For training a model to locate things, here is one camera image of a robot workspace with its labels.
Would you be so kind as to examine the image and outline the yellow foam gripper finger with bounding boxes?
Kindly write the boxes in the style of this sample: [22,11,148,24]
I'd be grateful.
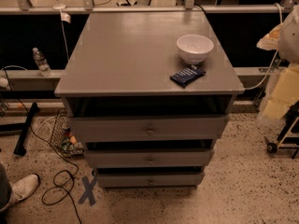
[256,23,282,50]
[262,66,299,119]

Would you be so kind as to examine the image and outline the grey drawer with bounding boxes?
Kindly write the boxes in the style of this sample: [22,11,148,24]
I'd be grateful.
[84,148,214,168]
[69,116,228,143]
[97,173,205,188]

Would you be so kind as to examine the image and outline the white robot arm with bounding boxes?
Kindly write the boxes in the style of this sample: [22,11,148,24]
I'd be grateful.
[257,6,299,119]

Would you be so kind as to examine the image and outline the grey top drawer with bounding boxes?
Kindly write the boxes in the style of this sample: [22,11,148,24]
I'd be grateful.
[69,116,228,143]

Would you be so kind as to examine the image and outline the grey drawer cabinet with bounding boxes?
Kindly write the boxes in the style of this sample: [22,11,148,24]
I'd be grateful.
[55,11,244,178]

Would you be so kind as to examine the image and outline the grey bottom drawer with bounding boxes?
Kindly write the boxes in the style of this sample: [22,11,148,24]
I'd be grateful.
[97,173,205,188]

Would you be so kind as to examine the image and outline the white bowl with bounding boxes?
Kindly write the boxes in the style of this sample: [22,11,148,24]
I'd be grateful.
[177,35,214,64]

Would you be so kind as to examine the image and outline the dark blue snack packet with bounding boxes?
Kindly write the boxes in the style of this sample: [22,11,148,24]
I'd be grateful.
[170,64,206,88]

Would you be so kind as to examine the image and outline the clear plastic water bottle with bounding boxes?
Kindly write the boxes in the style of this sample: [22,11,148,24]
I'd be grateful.
[33,48,51,77]

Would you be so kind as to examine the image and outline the black stand leg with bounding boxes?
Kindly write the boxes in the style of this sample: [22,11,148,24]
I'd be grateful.
[14,103,39,157]

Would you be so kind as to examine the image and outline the white sneaker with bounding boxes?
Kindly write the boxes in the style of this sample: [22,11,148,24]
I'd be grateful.
[9,174,40,203]

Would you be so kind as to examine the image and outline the white cable right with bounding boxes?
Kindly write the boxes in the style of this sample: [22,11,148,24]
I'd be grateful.
[244,2,284,91]

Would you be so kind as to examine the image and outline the white lamp with cord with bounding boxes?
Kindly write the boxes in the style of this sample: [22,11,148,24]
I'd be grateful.
[53,0,71,60]

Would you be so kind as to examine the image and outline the wire basket with items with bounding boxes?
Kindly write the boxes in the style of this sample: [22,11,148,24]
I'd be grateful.
[50,114,84,158]

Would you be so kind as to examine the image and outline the black floor cable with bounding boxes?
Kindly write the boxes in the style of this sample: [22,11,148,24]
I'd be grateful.
[0,68,83,224]

